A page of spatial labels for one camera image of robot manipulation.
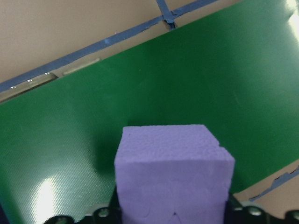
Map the purple foam block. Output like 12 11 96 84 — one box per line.
114 124 235 224

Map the green conveyor belt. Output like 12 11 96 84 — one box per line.
0 0 299 224

